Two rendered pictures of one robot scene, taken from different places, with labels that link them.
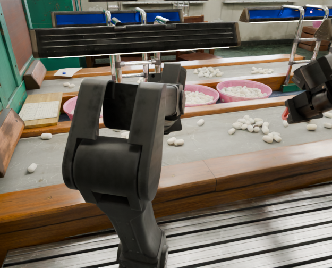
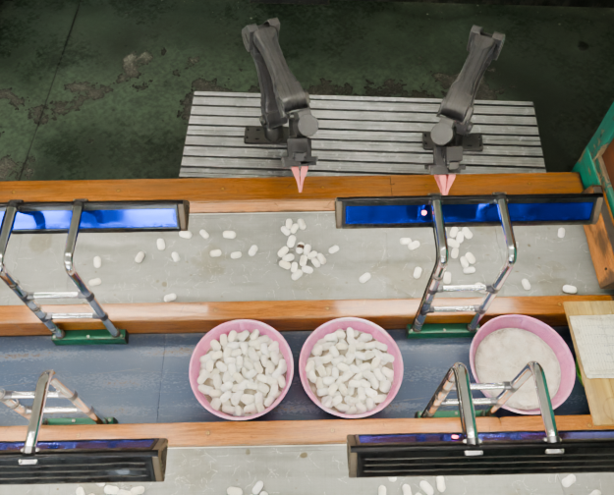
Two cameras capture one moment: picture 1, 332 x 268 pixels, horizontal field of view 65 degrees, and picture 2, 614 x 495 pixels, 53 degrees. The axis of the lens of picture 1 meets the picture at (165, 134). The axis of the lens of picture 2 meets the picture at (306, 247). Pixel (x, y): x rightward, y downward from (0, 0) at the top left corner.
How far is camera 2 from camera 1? 2.02 m
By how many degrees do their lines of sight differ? 90
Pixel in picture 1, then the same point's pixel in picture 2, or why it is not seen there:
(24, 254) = not seen: hidden behind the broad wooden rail
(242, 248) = (379, 156)
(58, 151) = (544, 259)
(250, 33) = not seen: outside the picture
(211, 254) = (403, 156)
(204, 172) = (397, 183)
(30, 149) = (579, 271)
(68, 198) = (513, 180)
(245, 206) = not seen: hidden behind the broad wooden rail
